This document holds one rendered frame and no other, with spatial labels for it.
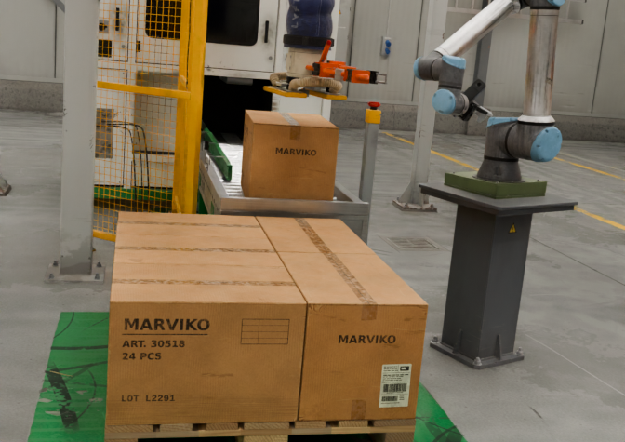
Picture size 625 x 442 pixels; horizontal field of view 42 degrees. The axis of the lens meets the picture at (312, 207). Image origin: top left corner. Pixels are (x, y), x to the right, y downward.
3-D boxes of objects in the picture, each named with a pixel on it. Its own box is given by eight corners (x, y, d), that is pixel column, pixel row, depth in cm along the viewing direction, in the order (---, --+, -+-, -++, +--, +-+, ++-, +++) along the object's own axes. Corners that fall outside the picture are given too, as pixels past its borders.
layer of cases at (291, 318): (114, 299, 363) (118, 211, 355) (332, 301, 385) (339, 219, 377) (105, 425, 249) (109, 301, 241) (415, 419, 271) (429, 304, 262)
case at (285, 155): (240, 183, 439) (245, 109, 430) (313, 188, 445) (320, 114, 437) (247, 207, 381) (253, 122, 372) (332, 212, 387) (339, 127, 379)
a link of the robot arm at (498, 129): (500, 154, 368) (505, 114, 364) (529, 158, 354) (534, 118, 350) (476, 154, 359) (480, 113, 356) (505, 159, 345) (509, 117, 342)
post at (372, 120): (349, 287, 459) (365, 108, 439) (360, 287, 460) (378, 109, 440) (352, 290, 452) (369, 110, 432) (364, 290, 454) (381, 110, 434)
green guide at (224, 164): (192, 139, 594) (193, 127, 592) (207, 140, 597) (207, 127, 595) (212, 180, 442) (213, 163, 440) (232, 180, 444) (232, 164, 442)
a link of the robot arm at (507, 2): (514, -28, 343) (405, 62, 320) (537, -29, 333) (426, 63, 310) (523, -4, 349) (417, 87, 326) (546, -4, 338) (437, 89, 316)
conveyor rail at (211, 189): (187, 159, 597) (189, 133, 593) (194, 159, 598) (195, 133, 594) (217, 239, 376) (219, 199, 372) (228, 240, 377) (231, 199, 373)
